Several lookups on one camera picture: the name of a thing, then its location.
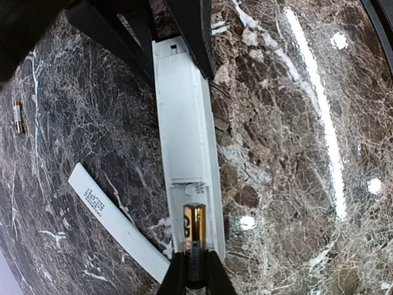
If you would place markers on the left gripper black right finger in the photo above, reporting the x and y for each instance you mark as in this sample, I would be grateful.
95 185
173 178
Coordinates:
217 279

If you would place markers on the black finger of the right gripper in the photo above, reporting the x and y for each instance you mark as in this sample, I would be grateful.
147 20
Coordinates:
193 18
125 28

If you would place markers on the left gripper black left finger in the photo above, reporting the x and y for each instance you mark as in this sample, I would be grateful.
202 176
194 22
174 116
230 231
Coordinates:
174 282

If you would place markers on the white remote control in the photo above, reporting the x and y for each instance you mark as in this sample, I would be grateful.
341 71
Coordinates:
188 141

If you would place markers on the white battery cover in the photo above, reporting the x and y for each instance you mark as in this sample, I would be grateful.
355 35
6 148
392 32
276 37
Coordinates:
118 226

